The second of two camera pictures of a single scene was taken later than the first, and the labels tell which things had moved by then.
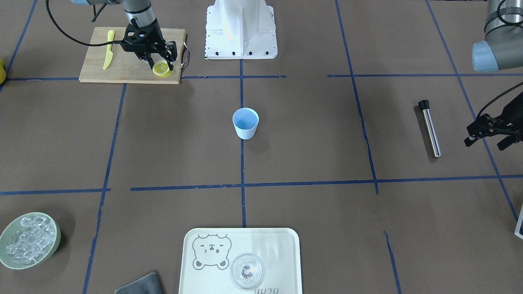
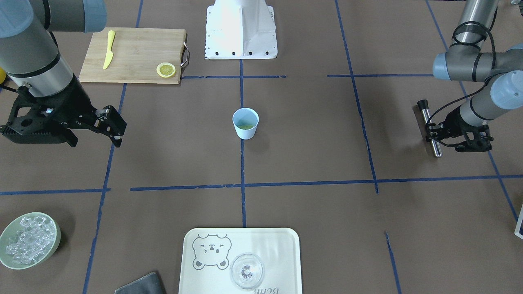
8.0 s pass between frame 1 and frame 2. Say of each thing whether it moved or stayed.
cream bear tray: stayed
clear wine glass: stayed
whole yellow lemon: stayed
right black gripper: moved
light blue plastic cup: stayed
